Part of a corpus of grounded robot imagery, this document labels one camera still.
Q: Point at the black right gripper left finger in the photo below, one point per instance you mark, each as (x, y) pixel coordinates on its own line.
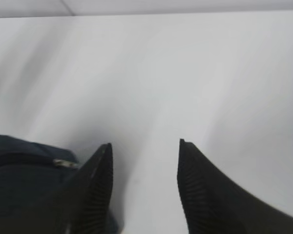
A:
(81, 205)

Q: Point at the navy blue lunch bag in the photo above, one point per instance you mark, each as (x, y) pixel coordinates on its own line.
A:
(29, 172)

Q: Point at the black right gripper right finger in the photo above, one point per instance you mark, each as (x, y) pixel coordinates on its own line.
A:
(214, 204)

